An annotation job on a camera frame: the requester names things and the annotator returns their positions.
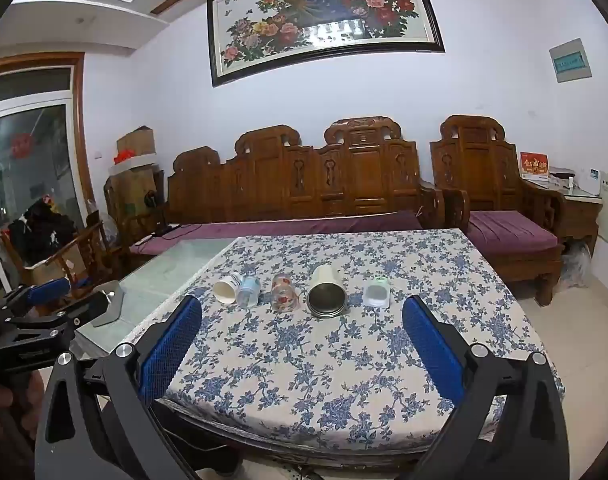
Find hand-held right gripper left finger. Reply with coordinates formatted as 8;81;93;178
34;295;205;480

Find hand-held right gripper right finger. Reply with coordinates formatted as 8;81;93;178
401;295;571;480

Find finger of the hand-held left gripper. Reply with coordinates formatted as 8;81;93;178
0;277;73;319
0;280;126;347

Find small white cup green rim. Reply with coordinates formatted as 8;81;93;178
362;275;391;308

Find white paper cup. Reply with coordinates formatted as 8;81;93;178
213;274;242;306

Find clear plastic cup blue print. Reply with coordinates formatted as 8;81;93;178
235;274;261;309

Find cream steel tumbler cup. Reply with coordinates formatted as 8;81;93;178
305;264;347;319

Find glass cup red flowers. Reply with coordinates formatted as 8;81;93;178
270;272;300;313

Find person's left hand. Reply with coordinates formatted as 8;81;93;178
0;370;46;443

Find small wooden chair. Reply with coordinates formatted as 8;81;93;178
0;219;121;302

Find pile of dark clothes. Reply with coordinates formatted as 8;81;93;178
8;199;79;267

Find blue floral tablecloth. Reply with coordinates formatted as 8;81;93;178
116;229;567;453

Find large cardboard box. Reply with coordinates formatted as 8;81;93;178
106;164;165;228

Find square purple seat cushion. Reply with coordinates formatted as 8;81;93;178
468;210;560;252

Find red door decoration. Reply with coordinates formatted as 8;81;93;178
11;132;35;159

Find clear plastic bag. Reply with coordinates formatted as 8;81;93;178
559;241;593;289

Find wooden framed glass door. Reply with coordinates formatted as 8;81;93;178
0;52;97;291

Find long purple sofa cushion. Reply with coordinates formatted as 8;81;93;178
129;210;425;257

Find small cardboard box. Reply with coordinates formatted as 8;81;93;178
116;126;158;159

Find carved wooden armchair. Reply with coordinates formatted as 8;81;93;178
429;115;568;307

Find wooden side table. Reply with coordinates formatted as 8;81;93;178
526;180;605;261

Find red printed box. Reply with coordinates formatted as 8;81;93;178
520;152;550;180

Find carved wooden sofa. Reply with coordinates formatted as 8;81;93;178
164;116;446;241

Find white device on side table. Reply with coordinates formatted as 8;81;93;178
549;167;603;196

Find framed peacock flower painting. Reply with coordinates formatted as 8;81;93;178
206;0;446;88

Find black cable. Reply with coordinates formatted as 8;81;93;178
143;190;195;238

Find grey wall electrical panel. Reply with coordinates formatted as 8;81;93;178
549;37;594;84

